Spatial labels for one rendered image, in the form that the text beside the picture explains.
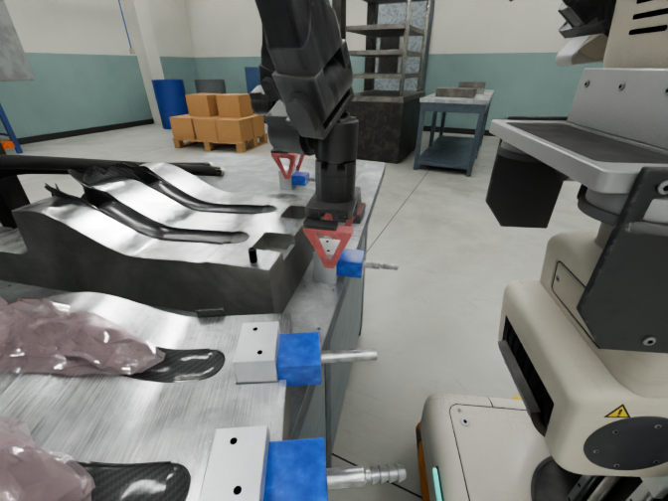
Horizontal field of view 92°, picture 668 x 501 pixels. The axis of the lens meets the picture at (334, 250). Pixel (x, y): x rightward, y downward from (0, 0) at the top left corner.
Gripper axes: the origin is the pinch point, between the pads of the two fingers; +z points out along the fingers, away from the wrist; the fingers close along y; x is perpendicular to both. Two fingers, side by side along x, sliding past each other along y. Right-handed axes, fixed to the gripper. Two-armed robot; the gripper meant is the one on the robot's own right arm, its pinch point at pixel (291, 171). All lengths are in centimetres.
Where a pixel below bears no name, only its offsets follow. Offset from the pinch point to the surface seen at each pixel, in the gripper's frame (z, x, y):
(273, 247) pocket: -2.6, 13.2, 45.8
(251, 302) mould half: 0, 14, 55
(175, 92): 26, -423, -528
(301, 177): 0.7, 3.5, 2.1
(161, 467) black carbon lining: -2, 17, 76
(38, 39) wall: -58, -568, -414
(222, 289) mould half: -1, 10, 55
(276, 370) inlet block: -3, 22, 67
